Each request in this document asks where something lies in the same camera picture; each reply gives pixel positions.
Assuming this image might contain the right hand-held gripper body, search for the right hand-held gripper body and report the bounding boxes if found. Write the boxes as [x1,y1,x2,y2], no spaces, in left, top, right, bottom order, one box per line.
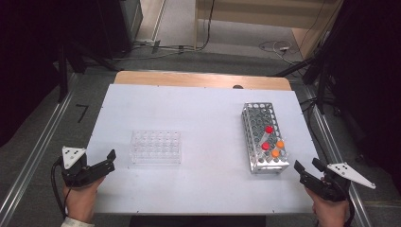
[298,162,377,203]

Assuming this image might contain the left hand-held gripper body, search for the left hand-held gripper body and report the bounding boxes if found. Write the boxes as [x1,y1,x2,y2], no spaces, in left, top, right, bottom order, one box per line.
[61,146,106,189]

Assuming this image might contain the clear acrylic tube rack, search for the clear acrylic tube rack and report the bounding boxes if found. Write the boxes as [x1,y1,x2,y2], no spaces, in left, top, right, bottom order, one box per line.
[130,129,183,166]

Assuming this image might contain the metal test tube rack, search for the metal test tube rack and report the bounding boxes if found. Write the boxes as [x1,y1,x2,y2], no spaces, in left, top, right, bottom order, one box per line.
[240,101,290,175]

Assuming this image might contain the person's right hand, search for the person's right hand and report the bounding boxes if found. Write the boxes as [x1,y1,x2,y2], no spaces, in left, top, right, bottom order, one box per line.
[305,186,351,227]

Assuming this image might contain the person's left hand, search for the person's left hand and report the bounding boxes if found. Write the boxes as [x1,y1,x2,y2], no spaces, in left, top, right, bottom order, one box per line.
[61,177,105,223]

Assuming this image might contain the black metal stand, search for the black metal stand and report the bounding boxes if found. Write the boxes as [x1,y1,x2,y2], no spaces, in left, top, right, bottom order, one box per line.
[56,40,121,104]
[272,0,348,115]

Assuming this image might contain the white board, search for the white board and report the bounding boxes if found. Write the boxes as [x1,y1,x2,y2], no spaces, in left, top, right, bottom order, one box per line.
[84,83,318,216]

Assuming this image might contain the dark curtain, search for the dark curtain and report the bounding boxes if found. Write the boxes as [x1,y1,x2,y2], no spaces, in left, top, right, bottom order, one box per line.
[0,0,99,148]
[327,0,401,184]

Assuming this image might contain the person's dark clothing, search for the person's dark clothing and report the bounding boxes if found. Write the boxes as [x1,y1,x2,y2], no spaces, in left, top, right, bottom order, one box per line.
[129,216,267,227]

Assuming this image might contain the wooden table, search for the wooden table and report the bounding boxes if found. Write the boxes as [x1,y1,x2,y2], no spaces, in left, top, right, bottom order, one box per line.
[113,70,292,92]

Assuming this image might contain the dark cabinet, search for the dark cabinet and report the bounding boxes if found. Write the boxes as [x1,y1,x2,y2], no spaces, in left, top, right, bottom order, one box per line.
[94,0,145,60]

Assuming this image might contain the light wooden furniture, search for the light wooden furniture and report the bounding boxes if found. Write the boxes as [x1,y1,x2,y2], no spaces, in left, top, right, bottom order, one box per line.
[193,0,345,61]

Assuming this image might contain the metal floor rail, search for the metal floor rail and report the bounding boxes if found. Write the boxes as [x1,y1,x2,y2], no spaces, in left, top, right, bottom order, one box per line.
[0,72,79,219]
[304,84,374,227]

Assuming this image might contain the right hand-held gripper cable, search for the right hand-held gripper cable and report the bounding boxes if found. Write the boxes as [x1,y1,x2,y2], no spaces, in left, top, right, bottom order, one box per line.
[342,185,357,227]

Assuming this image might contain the hand-held gripper cable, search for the hand-held gripper cable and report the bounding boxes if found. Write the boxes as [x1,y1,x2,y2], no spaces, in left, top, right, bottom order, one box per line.
[50,156,70,219]
[342,185,357,227]

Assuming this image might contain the left hand-held gripper cable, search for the left hand-held gripper cable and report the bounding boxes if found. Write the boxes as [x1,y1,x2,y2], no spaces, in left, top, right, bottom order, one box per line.
[50,156,70,219]

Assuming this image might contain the black floor cable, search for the black floor cable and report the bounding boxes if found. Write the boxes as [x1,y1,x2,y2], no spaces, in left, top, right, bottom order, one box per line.
[299,96,336,166]

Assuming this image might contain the grey floor cables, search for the grey floor cables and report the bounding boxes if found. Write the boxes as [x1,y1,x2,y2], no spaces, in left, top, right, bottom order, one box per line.
[113,38,203,61]

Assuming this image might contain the white floor cable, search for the white floor cable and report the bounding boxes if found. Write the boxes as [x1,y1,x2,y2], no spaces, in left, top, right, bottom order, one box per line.
[258,39,305,64]

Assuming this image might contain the black hanging cable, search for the black hanging cable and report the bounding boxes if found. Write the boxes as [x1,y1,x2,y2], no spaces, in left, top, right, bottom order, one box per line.
[195,0,217,51]

